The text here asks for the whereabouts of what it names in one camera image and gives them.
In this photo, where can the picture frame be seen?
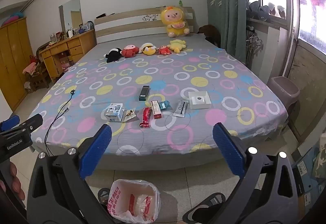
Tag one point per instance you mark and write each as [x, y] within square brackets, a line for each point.
[85, 27]

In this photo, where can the wall mirror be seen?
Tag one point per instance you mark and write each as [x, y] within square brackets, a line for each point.
[67, 15]

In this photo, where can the bundle of clothes hangers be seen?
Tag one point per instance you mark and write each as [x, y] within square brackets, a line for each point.
[254, 42]

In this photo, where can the yellow white plush toy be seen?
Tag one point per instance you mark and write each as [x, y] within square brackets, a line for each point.
[147, 49]

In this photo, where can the yellow duck plush toy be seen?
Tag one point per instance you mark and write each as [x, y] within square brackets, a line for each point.
[177, 45]

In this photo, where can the bin with white plastic bag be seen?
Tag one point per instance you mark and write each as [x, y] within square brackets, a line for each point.
[119, 203]

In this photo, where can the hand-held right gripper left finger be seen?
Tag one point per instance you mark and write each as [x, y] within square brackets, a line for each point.
[95, 152]

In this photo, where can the pink cloth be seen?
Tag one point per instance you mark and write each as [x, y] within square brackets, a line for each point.
[30, 68]

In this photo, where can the grey blue shoe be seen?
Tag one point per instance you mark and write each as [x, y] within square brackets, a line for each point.
[281, 12]
[273, 9]
[254, 9]
[263, 12]

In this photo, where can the black white plush toy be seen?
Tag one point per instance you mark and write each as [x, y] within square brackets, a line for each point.
[113, 54]

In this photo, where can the wooden desk with drawers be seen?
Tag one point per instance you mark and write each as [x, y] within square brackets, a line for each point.
[76, 44]

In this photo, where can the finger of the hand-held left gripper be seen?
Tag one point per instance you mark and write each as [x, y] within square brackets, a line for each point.
[33, 121]
[10, 121]

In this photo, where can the red snack packet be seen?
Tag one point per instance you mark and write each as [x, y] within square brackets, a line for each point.
[145, 117]

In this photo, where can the teal foil packet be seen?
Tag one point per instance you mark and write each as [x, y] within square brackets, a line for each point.
[165, 105]

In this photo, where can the blue white milk carton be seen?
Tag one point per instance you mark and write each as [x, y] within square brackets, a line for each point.
[114, 112]

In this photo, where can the pile of small boxes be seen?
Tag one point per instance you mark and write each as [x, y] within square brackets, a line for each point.
[64, 59]

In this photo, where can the big yellow doll plush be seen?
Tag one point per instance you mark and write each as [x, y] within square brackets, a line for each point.
[173, 23]

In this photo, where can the white square box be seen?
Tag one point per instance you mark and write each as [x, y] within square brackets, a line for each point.
[200, 100]

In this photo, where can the small red plush toy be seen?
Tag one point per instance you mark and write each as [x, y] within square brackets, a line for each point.
[164, 50]

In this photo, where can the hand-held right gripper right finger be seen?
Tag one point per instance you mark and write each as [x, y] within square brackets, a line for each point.
[229, 152]

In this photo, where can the large red plush toy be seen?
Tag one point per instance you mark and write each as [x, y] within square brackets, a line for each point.
[130, 51]

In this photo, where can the brown plush toy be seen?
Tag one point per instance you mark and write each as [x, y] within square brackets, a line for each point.
[210, 31]

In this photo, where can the blue pink bundle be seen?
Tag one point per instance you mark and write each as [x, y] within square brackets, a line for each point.
[14, 16]

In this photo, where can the red white slim box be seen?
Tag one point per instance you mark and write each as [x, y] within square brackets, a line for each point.
[155, 109]

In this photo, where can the dark green slim box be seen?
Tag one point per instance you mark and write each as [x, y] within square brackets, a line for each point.
[144, 93]

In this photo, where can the person's left hand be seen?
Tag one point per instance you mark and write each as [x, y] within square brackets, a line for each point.
[15, 183]

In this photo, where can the black slipper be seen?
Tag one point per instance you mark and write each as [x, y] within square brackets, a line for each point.
[203, 207]
[104, 196]

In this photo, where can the dark wooden chair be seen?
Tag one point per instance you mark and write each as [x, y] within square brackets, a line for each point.
[38, 79]

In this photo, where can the white silver sachet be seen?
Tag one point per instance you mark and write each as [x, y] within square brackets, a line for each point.
[181, 109]

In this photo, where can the blue printed cardboard box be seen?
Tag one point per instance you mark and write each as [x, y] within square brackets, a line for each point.
[310, 163]

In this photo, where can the yellow wooden wardrobe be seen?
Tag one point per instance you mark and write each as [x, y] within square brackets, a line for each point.
[12, 56]

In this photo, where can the bed with circle print sheet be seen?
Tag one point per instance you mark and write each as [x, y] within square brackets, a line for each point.
[173, 66]

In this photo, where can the small green figure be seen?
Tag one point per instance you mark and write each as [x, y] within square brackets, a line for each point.
[181, 2]

